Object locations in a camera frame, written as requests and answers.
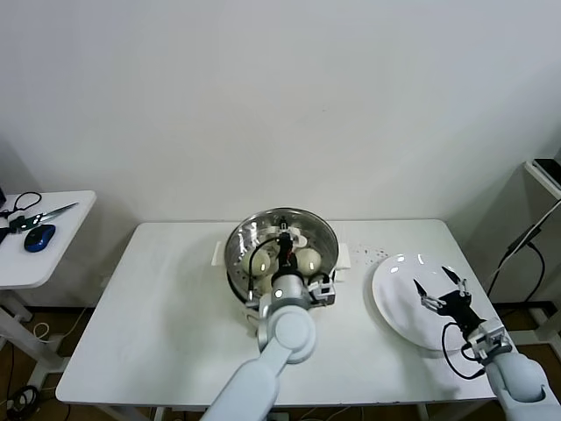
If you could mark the stainless steel steamer basket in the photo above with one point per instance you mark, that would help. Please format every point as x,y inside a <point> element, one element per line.
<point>217,254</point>

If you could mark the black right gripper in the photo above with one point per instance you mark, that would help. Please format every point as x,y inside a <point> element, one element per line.
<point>458,307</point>

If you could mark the black tablet device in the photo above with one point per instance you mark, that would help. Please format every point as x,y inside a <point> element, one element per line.
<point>548,169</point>

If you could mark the small green lit board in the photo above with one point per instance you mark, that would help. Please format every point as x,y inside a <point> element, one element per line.
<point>24,224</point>

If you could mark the white round plate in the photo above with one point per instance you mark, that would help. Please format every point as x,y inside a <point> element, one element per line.
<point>394,298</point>

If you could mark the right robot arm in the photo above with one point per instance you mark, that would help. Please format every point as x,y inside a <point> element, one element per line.
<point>521,377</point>

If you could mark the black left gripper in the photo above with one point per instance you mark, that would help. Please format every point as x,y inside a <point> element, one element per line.
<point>286,259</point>

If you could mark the white side table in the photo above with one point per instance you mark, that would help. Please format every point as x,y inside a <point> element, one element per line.
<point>66,245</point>

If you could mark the blue computer mouse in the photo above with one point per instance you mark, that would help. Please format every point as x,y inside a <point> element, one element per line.
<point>40,237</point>

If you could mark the white shelf stand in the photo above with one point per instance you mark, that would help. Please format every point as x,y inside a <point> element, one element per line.
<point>529,169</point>

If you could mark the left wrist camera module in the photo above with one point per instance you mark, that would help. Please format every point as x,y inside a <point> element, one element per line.
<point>325,290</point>

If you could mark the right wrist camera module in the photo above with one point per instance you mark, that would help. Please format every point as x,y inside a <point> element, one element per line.
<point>495,335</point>

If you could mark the white steamed baozi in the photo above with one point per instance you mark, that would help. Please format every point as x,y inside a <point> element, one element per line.
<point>263,285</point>
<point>309,261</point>
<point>263,265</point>

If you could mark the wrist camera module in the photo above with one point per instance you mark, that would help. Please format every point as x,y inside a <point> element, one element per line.
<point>495,335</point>
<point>325,290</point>

